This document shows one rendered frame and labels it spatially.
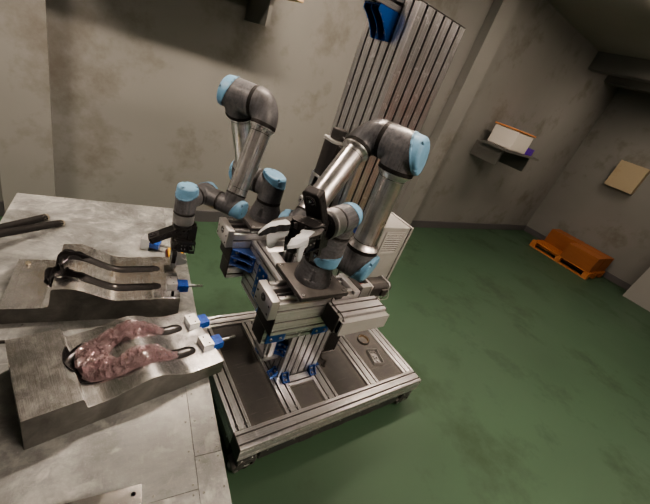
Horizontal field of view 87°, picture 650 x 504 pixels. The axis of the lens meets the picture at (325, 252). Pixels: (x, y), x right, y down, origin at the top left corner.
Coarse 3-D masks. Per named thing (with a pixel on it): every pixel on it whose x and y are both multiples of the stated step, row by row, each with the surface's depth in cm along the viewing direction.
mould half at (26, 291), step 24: (24, 264) 119; (48, 264) 122; (72, 264) 116; (120, 264) 131; (144, 264) 135; (168, 264) 139; (24, 288) 111; (48, 288) 113; (72, 288) 107; (96, 288) 114; (0, 312) 102; (24, 312) 105; (48, 312) 108; (72, 312) 111; (96, 312) 115; (120, 312) 119; (144, 312) 123; (168, 312) 127
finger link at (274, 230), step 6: (270, 222) 72; (276, 222) 73; (282, 222) 73; (288, 222) 74; (264, 228) 69; (270, 228) 70; (276, 228) 71; (282, 228) 73; (288, 228) 73; (258, 234) 68; (264, 234) 69; (270, 234) 72; (276, 234) 73; (282, 234) 75; (270, 240) 73; (276, 240) 74; (270, 246) 74
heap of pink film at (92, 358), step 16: (128, 320) 105; (112, 336) 101; (128, 336) 102; (144, 336) 106; (80, 352) 95; (96, 352) 96; (128, 352) 97; (144, 352) 98; (160, 352) 102; (176, 352) 108; (80, 368) 92; (96, 368) 92; (112, 368) 94; (128, 368) 95
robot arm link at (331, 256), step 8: (328, 240) 93; (336, 240) 92; (344, 240) 93; (328, 248) 93; (336, 248) 93; (344, 248) 95; (320, 256) 95; (328, 256) 94; (336, 256) 95; (320, 264) 96; (328, 264) 96; (336, 264) 97
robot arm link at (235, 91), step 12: (228, 84) 123; (240, 84) 123; (252, 84) 123; (216, 96) 126; (228, 96) 124; (240, 96) 122; (228, 108) 128; (240, 108) 125; (240, 120) 131; (240, 132) 137; (240, 144) 143
